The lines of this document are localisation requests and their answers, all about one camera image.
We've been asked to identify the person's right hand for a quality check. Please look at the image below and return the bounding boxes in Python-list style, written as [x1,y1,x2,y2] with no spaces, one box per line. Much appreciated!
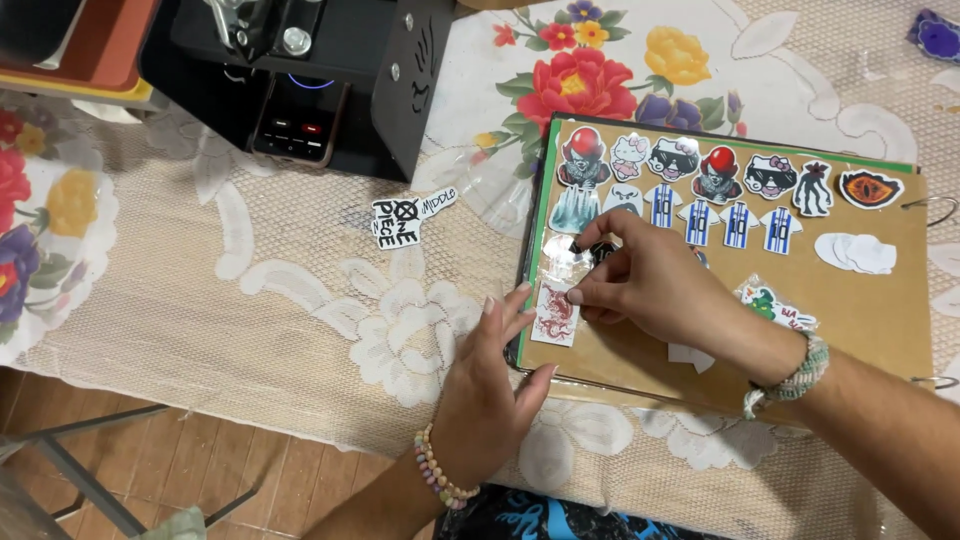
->
[566,208,810,388]

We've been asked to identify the person's left hand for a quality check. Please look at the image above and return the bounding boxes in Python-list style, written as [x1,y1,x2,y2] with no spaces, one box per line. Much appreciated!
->
[431,282,561,489]

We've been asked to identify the red dragon sticker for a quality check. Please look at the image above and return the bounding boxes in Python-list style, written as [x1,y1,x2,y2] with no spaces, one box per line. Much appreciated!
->
[530,280,583,348]

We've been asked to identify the blue striped jersey sticker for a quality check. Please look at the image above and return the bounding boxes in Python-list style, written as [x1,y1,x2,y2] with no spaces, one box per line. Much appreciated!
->
[758,205,804,257]
[676,198,722,248]
[717,200,761,251]
[642,183,684,230]

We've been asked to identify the white paper scrap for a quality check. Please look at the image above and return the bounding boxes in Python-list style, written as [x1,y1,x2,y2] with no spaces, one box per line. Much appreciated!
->
[666,342,717,375]

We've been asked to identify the green character sticker packet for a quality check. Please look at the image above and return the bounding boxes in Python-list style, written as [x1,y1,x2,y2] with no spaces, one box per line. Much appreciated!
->
[733,273,820,333]

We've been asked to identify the white ghost sticker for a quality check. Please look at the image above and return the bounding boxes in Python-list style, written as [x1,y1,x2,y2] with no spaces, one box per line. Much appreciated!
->
[601,183,645,219]

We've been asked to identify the black jersey stickers in plastic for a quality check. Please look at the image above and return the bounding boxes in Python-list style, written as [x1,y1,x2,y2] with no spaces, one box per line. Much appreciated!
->
[543,233,625,282]

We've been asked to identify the red haired clown sticker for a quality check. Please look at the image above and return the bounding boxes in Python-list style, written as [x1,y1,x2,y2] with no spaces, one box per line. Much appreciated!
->
[690,144,744,206]
[556,125,613,189]

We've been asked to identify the pale blue castle sticker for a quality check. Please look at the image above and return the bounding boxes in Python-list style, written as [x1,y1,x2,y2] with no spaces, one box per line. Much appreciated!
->
[548,184,602,236]

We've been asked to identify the cat with sunglasses sticker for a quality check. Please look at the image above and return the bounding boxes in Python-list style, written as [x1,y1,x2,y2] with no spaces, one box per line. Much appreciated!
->
[645,136,702,184]
[741,153,799,201]

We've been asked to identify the person's black and blue clothing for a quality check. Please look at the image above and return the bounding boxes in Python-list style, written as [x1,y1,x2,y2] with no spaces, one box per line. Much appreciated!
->
[433,483,725,540]

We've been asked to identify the white cat sticker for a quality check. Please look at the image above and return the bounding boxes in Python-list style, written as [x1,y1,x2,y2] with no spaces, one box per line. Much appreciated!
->
[609,132,651,184]

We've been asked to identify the black monster figure sticker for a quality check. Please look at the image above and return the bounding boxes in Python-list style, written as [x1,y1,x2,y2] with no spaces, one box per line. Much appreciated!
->
[792,159,836,219]

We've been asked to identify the brown cardboard sticker album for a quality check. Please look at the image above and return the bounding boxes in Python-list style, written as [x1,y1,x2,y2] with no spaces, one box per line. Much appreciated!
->
[504,111,936,429]

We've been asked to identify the blank white sticker pile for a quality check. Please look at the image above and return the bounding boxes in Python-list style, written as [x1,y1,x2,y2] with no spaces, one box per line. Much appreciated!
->
[813,231,898,276]

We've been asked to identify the black and white text sticker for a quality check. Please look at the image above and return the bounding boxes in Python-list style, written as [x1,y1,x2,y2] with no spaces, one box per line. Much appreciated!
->
[370,186,459,252]

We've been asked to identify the clear plastic sleeve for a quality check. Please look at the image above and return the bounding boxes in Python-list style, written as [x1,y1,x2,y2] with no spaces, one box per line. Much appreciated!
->
[411,142,543,243]

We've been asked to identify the floral lace tablecloth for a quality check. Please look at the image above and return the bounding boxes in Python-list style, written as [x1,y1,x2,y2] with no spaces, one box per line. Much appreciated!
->
[0,0,960,540]

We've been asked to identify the orange eye sticker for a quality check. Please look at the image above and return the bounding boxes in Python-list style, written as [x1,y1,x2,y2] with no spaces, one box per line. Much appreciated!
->
[837,168,906,212]

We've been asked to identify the black press machine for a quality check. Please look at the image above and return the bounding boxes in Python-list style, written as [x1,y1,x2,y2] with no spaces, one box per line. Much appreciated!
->
[138,0,458,184]

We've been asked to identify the black smartphone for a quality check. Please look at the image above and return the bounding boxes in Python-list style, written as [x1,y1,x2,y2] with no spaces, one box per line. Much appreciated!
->
[250,72,352,168]

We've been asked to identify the purple sticker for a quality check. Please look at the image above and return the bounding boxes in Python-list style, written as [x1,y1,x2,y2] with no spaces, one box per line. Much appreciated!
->
[905,8,960,63]

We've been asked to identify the orange and yellow board stack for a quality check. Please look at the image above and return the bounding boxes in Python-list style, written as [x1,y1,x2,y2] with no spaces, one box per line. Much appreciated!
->
[0,0,163,104]

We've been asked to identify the pastel bead bracelet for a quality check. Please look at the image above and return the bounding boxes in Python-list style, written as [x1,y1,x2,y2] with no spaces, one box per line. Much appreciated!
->
[413,423,482,512]

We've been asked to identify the green woven bracelet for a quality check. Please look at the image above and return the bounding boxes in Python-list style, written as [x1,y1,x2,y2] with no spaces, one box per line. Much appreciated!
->
[741,330,831,422]

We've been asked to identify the grey metal chair frame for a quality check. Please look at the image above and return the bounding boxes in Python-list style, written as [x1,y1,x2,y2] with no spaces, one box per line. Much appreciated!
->
[0,403,258,540]

